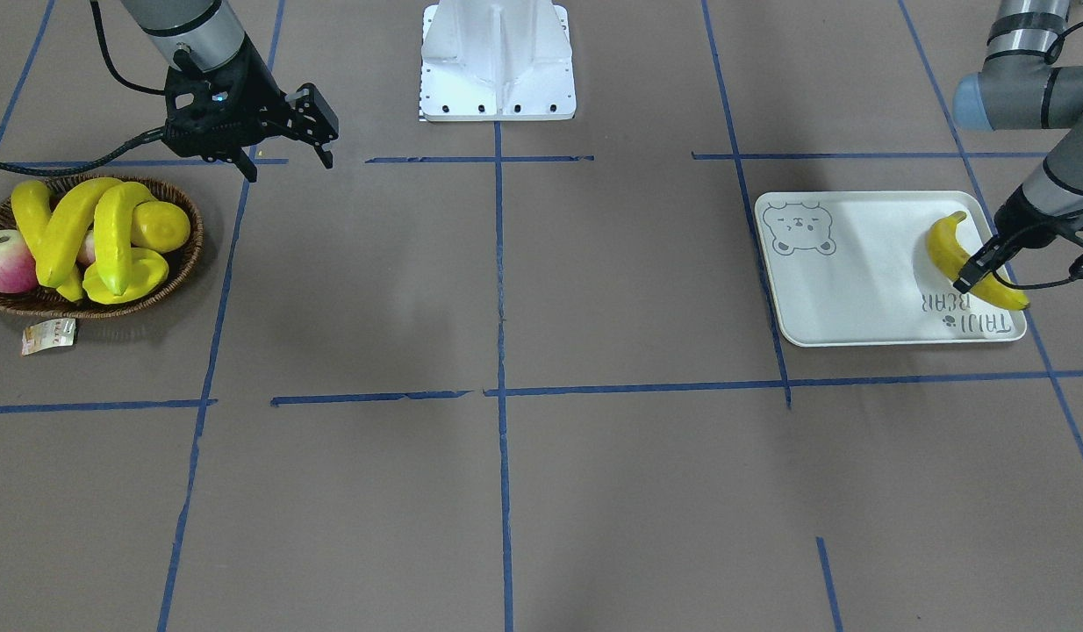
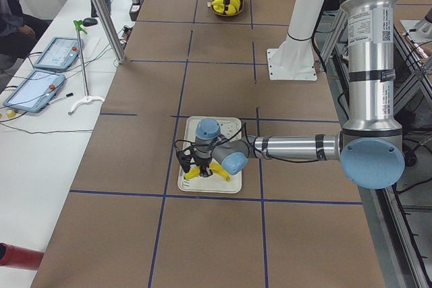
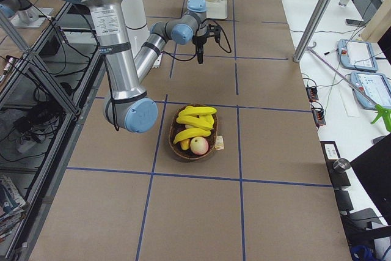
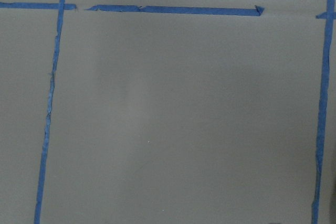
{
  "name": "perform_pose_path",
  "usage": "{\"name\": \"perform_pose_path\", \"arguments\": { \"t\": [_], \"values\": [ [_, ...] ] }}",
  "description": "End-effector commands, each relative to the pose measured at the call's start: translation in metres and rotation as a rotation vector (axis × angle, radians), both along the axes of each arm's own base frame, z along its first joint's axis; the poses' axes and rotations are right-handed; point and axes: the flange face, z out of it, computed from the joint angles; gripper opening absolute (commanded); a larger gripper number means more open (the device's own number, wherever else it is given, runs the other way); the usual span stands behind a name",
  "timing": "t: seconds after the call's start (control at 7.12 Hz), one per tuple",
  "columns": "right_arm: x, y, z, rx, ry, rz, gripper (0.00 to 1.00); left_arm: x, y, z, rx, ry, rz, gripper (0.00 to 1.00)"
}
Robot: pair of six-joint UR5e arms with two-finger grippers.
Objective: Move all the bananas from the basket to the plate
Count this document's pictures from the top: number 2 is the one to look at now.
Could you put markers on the yellow plastic banana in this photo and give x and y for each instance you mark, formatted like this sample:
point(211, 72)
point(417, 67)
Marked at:
point(217, 169)
point(236, 6)
point(194, 172)
point(218, 6)

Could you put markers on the brown wicker basket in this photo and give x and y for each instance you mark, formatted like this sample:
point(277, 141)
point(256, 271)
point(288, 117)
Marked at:
point(234, 15)

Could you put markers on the white bear print tray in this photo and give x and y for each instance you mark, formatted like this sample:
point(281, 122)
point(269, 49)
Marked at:
point(230, 128)

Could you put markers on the orange relay module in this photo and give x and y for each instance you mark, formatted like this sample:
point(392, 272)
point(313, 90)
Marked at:
point(126, 33)

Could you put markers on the black keyboard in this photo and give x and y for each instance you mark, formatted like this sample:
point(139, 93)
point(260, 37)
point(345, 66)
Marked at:
point(93, 10)

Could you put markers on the black computer mouse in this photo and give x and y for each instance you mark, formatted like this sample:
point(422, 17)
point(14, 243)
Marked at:
point(87, 22)

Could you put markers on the green tipped reacher grabber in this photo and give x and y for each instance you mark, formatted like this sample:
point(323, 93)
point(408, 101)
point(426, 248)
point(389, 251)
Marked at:
point(87, 97)

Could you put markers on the far teach pendant tablet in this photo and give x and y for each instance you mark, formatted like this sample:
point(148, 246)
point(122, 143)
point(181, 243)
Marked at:
point(58, 55)

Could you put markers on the teach pendant tablet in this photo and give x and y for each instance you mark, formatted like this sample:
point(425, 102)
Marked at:
point(58, 55)
point(36, 91)

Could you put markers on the near teach pendant tablet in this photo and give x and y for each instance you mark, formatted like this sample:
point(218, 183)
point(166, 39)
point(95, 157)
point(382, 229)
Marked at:
point(36, 91)

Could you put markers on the yellow tape roll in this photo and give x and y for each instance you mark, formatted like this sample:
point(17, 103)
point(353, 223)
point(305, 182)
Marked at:
point(10, 113)

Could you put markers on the red fire extinguisher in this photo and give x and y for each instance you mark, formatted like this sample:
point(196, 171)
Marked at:
point(21, 258)

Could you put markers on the seated person dark clothes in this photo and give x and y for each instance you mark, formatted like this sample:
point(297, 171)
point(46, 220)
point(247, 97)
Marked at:
point(20, 32)

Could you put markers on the wrist black camera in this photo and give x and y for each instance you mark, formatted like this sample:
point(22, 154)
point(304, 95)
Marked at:
point(184, 158)

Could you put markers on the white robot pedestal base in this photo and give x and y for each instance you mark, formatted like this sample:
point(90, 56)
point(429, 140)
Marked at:
point(294, 59)

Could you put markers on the aluminium frame post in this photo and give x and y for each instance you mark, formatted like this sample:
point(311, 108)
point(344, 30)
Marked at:
point(110, 31)

